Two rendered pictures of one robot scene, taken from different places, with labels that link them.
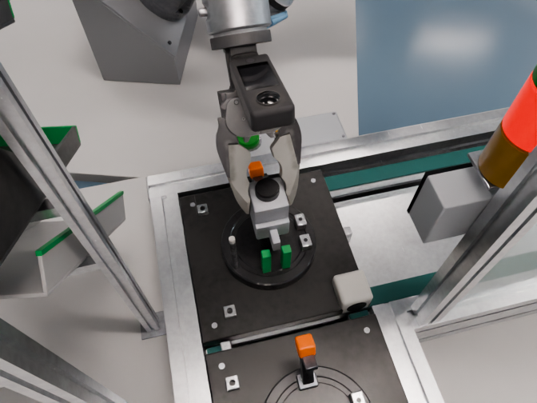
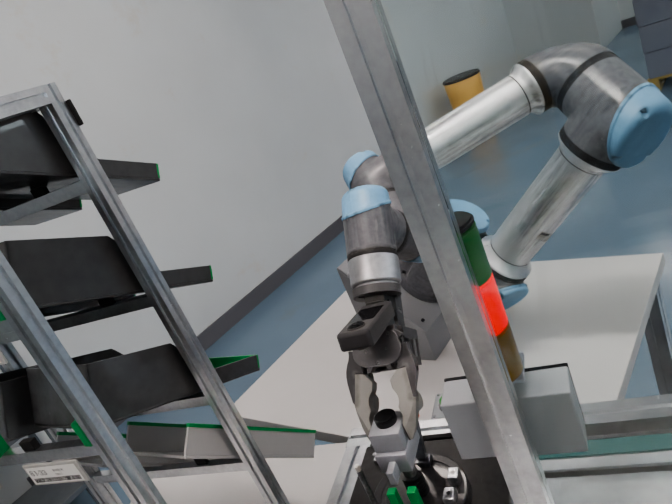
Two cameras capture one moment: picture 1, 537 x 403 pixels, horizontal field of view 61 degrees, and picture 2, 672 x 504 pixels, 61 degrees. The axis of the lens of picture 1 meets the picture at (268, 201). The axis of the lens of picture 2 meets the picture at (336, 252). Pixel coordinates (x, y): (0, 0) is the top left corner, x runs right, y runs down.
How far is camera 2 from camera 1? 45 cm
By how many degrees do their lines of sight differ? 48
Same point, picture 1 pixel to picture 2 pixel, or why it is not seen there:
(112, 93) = not seen: hidden behind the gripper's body
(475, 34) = not seen: outside the picture
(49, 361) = (122, 446)
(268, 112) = (348, 334)
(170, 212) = (356, 460)
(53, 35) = not seen: hidden behind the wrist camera
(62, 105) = (336, 376)
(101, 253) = (244, 451)
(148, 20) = (405, 302)
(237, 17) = (361, 274)
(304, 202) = (478, 464)
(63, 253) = (213, 438)
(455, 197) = (454, 398)
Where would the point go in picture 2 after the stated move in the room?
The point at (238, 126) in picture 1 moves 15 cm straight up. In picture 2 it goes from (362, 358) to (320, 265)
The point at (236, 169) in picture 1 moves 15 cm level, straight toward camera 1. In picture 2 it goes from (360, 397) to (315, 484)
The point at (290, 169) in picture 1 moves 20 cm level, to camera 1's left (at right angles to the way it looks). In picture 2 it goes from (406, 400) to (292, 395)
